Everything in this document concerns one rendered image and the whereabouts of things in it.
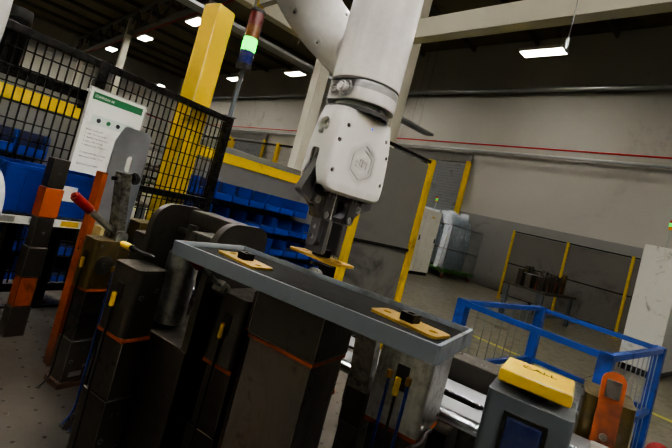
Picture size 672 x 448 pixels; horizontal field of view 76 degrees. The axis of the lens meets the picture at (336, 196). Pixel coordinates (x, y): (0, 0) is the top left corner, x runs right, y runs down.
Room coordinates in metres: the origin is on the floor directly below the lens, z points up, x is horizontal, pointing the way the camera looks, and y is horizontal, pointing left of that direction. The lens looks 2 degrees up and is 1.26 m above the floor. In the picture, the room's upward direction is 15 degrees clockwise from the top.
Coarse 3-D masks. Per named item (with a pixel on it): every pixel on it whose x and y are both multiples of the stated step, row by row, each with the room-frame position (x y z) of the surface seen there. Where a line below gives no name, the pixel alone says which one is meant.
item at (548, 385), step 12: (516, 360) 0.43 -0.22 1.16; (504, 372) 0.39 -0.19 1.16; (516, 372) 0.39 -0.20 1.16; (528, 372) 0.40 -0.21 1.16; (540, 372) 0.41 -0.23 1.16; (516, 384) 0.38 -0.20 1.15; (528, 384) 0.38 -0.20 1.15; (540, 384) 0.38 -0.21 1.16; (552, 384) 0.38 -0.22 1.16; (564, 384) 0.39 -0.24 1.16; (528, 396) 0.39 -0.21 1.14; (540, 396) 0.38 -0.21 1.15; (552, 396) 0.37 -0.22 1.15; (564, 396) 0.37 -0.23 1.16
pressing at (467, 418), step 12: (348, 360) 0.79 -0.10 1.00; (348, 372) 0.76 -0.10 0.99; (456, 384) 0.82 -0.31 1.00; (444, 396) 0.74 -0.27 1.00; (468, 396) 0.77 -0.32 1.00; (480, 396) 0.79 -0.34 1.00; (444, 408) 0.68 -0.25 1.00; (456, 408) 0.70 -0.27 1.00; (468, 408) 0.71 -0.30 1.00; (444, 420) 0.67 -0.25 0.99; (456, 420) 0.66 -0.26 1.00; (468, 420) 0.66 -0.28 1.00; (468, 432) 0.65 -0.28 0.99; (576, 444) 0.68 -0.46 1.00; (588, 444) 0.70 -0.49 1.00
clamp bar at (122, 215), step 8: (112, 176) 1.02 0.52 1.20; (120, 176) 1.03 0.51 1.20; (128, 176) 1.03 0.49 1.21; (136, 176) 1.06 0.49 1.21; (120, 184) 1.03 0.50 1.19; (128, 184) 1.04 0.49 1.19; (136, 184) 1.07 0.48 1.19; (120, 192) 1.03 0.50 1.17; (128, 192) 1.04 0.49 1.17; (112, 200) 1.05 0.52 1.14; (120, 200) 1.03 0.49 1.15; (128, 200) 1.05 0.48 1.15; (112, 208) 1.05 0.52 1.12; (120, 208) 1.04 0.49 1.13; (112, 216) 1.05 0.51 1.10; (120, 216) 1.04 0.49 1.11; (112, 224) 1.05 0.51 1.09; (120, 224) 1.05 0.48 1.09
